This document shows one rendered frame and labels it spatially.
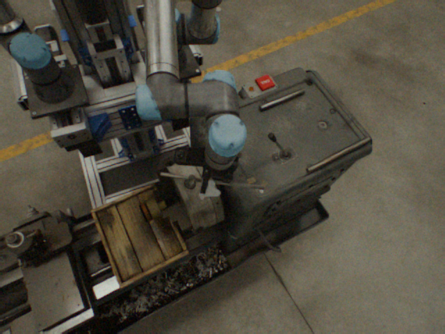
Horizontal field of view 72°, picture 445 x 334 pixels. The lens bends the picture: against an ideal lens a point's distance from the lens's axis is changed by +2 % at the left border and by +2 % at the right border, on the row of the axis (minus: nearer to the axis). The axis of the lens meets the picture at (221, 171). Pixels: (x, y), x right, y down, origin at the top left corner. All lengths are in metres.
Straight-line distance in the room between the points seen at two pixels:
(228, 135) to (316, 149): 0.62
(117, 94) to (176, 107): 0.87
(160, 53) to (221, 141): 0.25
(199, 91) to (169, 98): 0.06
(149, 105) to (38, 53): 0.70
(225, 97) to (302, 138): 0.57
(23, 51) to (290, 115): 0.97
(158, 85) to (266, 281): 1.80
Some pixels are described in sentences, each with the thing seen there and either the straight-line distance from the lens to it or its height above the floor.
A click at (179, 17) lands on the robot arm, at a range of 1.31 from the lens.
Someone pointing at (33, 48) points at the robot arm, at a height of 1.39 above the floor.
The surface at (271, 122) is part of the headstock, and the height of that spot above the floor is 1.26.
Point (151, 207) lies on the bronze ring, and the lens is 1.16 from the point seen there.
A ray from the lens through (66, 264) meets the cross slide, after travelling 1.35.
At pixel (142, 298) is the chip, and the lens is 1.65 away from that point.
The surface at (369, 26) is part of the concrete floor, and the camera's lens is 3.95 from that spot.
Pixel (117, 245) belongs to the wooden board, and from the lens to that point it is 1.39.
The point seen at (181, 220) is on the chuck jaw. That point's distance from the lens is 1.15.
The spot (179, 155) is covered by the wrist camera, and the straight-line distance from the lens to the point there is 0.81.
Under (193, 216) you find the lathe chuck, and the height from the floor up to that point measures 1.18.
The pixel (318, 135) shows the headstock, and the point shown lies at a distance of 1.21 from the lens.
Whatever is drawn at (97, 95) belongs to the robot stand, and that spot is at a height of 1.07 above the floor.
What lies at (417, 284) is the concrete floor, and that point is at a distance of 2.69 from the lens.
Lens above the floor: 2.21
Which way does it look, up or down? 65 degrees down
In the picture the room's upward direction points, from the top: 9 degrees clockwise
